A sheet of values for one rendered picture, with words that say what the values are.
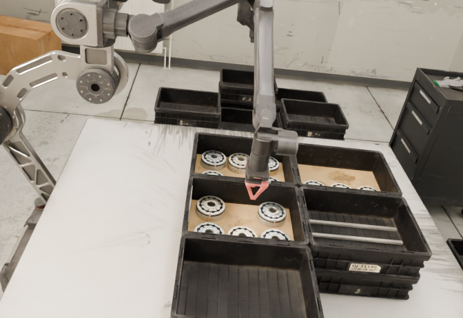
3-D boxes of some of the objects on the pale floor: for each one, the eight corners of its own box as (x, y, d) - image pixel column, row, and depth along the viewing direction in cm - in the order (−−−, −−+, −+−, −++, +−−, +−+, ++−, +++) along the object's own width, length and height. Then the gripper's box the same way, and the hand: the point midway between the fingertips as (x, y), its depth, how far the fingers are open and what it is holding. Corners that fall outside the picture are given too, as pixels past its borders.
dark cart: (395, 217, 304) (446, 98, 256) (376, 177, 342) (417, 67, 293) (479, 223, 310) (544, 109, 261) (450, 183, 347) (503, 76, 299)
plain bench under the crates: (-30, 588, 134) (-92, 489, 96) (93, 219, 268) (87, 117, 230) (479, 587, 148) (598, 501, 111) (354, 237, 282) (388, 144, 244)
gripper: (249, 139, 135) (241, 181, 143) (249, 159, 125) (241, 202, 133) (271, 142, 135) (262, 184, 143) (273, 162, 126) (264, 205, 134)
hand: (253, 191), depth 138 cm, fingers open, 6 cm apart
